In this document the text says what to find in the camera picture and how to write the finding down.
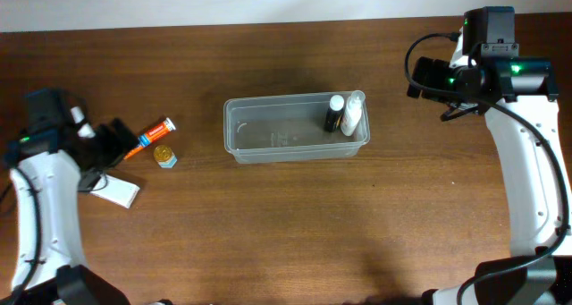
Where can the orange vitamin tablet tube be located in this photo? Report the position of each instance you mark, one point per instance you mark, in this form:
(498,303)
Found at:
(152,135)

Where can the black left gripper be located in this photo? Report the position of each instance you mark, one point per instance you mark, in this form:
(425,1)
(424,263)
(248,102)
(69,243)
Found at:
(121,146)

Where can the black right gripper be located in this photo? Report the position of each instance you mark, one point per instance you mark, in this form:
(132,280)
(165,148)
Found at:
(437,70)

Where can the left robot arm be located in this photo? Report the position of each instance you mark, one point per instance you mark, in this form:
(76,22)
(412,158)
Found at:
(56,157)

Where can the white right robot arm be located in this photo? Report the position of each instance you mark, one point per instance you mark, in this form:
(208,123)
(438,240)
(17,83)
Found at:
(518,98)

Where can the dark brown syrup bottle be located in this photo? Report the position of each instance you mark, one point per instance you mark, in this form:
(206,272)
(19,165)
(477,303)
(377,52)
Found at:
(334,113)

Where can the white calamine lotion bottle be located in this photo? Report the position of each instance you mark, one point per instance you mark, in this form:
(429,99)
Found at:
(353,112)

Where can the gold lid balm jar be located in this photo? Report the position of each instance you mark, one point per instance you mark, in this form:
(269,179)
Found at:
(164,156)

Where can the clear plastic container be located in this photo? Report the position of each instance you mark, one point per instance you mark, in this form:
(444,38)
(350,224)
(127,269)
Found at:
(287,128)

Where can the white green medicine box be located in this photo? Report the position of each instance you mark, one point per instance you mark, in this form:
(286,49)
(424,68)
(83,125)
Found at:
(115,190)

